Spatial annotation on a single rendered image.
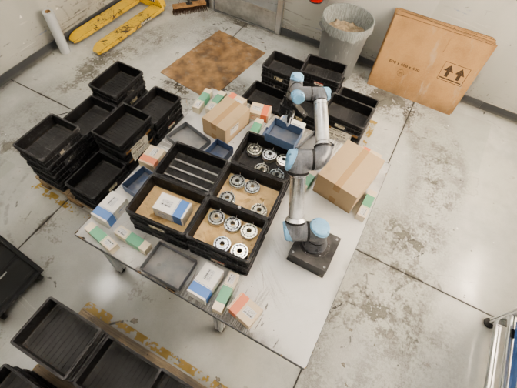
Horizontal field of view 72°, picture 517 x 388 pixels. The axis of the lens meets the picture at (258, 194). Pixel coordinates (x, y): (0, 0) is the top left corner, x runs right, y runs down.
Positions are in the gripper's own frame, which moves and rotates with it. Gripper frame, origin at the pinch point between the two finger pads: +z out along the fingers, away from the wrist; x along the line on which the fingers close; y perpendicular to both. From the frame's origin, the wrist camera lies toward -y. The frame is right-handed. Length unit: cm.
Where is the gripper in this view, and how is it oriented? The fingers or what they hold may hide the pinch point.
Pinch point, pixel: (288, 125)
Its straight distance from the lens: 230.9
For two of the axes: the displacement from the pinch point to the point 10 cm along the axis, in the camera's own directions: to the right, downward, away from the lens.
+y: -8.6, -4.5, 2.3
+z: -1.3, 6.3, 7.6
